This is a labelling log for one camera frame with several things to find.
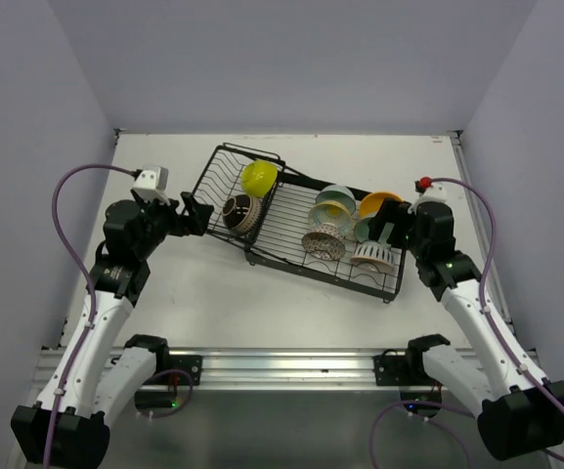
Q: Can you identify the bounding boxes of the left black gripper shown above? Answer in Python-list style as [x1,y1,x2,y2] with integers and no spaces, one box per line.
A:
[133,191,212,259]

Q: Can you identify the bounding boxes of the white blue leaf bowl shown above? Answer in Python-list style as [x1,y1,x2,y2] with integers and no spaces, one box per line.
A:
[350,240,396,275]

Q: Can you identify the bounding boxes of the dark brown ribbed bowl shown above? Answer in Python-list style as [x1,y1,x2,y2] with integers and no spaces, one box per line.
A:
[222,193,262,235]

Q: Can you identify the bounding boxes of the lime green bowl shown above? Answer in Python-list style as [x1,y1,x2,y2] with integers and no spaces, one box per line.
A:
[241,160,278,198]

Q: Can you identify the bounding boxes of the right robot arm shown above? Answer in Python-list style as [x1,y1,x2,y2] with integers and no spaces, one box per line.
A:
[369,199,564,460]

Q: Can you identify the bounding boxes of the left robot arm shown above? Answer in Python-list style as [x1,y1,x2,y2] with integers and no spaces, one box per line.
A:
[11,192,214,468]

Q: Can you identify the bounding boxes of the mint green bowl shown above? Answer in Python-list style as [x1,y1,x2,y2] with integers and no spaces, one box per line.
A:
[354,212,393,245]

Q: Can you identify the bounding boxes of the orange yellow bowl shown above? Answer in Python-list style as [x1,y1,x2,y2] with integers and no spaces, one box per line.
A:
[360,192,403,218]

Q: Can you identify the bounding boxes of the teal striped yellow bowl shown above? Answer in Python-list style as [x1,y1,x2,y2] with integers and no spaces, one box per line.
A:
[307,200,352,237]

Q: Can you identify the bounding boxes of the dark green rim bowl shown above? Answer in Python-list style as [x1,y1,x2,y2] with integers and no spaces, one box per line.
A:
[316,185,357,215]

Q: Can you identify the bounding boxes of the red patterned bowl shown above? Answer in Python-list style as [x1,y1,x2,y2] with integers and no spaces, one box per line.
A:
[301,223,346,261]

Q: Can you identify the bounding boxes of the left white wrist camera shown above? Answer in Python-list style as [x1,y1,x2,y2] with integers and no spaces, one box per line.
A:
[133,165,169,192]

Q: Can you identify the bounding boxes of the black wire dish rack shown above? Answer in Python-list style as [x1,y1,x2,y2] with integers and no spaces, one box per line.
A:
[193,143,406,303]

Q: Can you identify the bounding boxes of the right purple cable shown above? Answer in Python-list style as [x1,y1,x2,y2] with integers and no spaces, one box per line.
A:
[435,177,564,465]

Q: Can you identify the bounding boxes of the purple cable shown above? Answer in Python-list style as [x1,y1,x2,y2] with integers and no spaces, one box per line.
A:
[46,163,139,465]
[435,177,564,465]

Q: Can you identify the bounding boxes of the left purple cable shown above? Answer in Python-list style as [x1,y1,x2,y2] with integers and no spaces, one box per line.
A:
[46,163,139,465]

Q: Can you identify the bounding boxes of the aluminium mounting rail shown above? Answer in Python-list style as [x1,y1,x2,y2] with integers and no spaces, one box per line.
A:
[31,346,542,392]

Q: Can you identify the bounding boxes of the left arm base cable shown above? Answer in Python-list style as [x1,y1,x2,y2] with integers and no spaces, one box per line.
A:
[134,368,195,419]

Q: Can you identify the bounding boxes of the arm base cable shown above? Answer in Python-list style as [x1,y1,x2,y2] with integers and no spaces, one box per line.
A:
[134,368,195,419]
[369,400,478,469]

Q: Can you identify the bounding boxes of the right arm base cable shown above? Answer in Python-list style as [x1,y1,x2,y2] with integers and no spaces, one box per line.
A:
[369,400,478,469]

